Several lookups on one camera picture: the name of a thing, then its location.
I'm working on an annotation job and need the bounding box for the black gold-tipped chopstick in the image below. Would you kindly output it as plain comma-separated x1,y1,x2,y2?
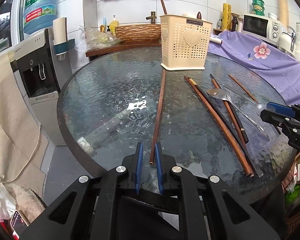
187,76,256,173

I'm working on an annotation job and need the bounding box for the long brown chopstick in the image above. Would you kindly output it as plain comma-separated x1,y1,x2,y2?
184,76,254,177

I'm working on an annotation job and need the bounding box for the silver metal spoon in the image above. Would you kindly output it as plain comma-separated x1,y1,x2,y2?
207,88,270,141

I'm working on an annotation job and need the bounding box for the wooden handled spoon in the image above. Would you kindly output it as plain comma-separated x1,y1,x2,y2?
197,11,202,20

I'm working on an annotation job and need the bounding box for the thin brown chopstick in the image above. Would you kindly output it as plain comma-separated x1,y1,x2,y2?
228,74,259,103

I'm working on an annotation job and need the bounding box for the purple floral cloth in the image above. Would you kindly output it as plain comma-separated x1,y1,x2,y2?
208,30,300,105

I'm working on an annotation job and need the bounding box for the black short chopstick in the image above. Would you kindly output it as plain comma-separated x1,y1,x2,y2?
209,73,250,144

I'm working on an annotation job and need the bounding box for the round glass table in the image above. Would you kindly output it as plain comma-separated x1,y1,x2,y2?
57,47,295,203

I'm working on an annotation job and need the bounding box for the white kettle jug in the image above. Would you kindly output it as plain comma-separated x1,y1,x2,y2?
277,26,296,57

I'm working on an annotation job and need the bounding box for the white microwave oven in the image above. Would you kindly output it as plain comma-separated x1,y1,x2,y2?
242,14,287,44

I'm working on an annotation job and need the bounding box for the white pan with lid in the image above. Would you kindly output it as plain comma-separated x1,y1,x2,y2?
210,35,223,44

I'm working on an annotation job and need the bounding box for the tall paper cup stack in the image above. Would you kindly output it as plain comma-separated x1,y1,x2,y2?
278,0,289,27

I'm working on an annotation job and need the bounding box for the green noodle cup stack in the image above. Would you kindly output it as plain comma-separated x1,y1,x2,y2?
251,0,264,16

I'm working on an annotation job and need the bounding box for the yellow wrapped roll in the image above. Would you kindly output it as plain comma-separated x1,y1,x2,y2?
222,3,231,30

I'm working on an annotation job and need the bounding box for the dark wooden counter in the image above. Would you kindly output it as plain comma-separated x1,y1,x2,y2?
85,41,161,61

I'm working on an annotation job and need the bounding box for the cream plastic utensil holder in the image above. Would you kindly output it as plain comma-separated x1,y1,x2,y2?
160,14,212,71

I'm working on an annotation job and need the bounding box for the round cushioned stool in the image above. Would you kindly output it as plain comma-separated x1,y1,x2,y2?
6,184,47,223

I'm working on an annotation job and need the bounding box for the beige curtain cloth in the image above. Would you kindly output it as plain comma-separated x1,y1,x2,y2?
0,54,49,195

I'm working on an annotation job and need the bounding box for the woven rim basin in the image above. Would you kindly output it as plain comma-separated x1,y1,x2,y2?
115,24,161,43

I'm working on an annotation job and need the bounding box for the grey water dispenser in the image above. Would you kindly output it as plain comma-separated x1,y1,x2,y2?
14,27,72,146

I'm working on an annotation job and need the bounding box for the clear plastic bag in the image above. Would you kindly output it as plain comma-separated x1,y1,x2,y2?
75,25,121,52

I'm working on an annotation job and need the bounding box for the yellow soap bottle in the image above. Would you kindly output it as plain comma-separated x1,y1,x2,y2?
109,15,119,36

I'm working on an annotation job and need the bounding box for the smartphone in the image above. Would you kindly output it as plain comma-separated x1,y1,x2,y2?
10,210,29,237

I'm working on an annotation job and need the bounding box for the paper cup dispenser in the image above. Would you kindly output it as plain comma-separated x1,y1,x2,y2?
53,17,75,61

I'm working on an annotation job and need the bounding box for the bronze faucet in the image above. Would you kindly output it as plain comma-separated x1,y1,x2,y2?
146,11,157,24

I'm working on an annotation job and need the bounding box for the blue water jug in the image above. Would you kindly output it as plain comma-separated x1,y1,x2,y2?
23,0,57,35

